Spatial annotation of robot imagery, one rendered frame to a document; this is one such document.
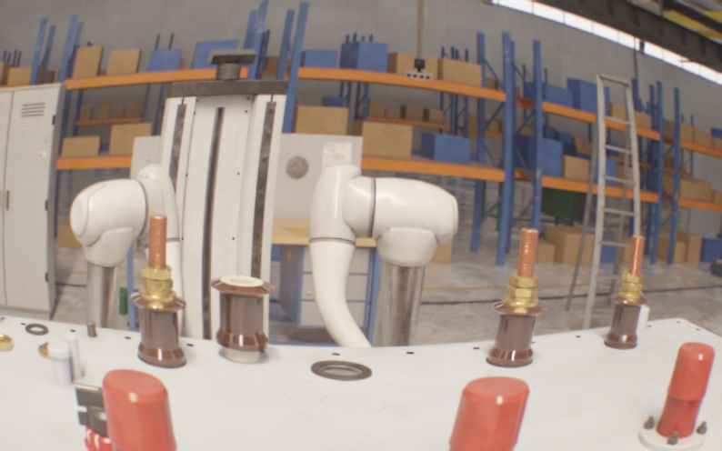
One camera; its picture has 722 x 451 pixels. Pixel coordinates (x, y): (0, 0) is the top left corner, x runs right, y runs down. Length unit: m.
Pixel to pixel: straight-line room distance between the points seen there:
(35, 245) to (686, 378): 5.22
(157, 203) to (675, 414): 1.25
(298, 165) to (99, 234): 4.42
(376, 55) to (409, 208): 7.31
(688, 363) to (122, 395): 0.64
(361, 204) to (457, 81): 7.65
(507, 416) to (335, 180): 1.26
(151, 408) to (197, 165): 1.51
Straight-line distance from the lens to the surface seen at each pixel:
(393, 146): 9.29
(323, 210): 1.86
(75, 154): 8.79
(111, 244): 1.63
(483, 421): 0.69
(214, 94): 2.02
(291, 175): 5.93
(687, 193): 11.97
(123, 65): 8.73
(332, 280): 1.85
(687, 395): 0.89
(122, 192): 1.64
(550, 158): 10.17
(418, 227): 1.87
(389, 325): 1.98
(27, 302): 5.79
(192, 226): 2.09
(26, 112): 5.60
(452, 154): 9.56
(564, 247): 10.32
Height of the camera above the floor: 1.73
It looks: 9 degrees down
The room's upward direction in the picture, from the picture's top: 5 degrees clockwise
